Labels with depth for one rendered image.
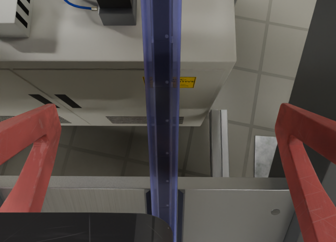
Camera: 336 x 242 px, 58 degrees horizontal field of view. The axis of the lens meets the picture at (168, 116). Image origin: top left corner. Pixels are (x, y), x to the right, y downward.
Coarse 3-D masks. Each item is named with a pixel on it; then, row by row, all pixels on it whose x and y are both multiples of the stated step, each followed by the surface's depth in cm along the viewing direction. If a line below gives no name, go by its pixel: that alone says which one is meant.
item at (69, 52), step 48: (48, 0) 47; (96, 0) 47; (192, 0) 47; (0, 48) 45; (48, 48) 45; (96, 48) 45; (192, 48) 45; (0, 96) 64; (48, 96) 63; (96, 96) 63; (144, 96) 63; (192, 96) 62
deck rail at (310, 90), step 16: (320, 0) 16; (320, 16) 16; (320, 32) 16; (304, 48) 17; (320, 48) 16; (304, 64) 17; (320, 64) 16; (304, 80) 17; (320, 80) 16; (304, 96) 17; (320, 96) 16; (320, 112) 16; (304, 144) 17; (272, 160) 23; (320, 160) 15; (272, 176) 23; (320, 176) 15; (288, 240) 20
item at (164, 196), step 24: (144, 0) 10; (168, 0) 10; (144, 24) 11; (168, 24) 11; (144, 48) 11; (168, 48) 11; (144, 72) 12; (168, 72) 12; (168, 96) 12; (168, 120) 13; (168, 144) 14; (168, 168) 15; (168, 192) 16; (168, 216) 17
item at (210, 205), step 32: (0, 192) 18; (64, 192) 18; (96, 192) 18; (128, 192) 18; (192, 192) 18; (224, 192) 18; (256, 192) 18; (288, 192) 18; (192, 224) 20; (224, 224) 20; (256, 224) 19; (288, 224) 19
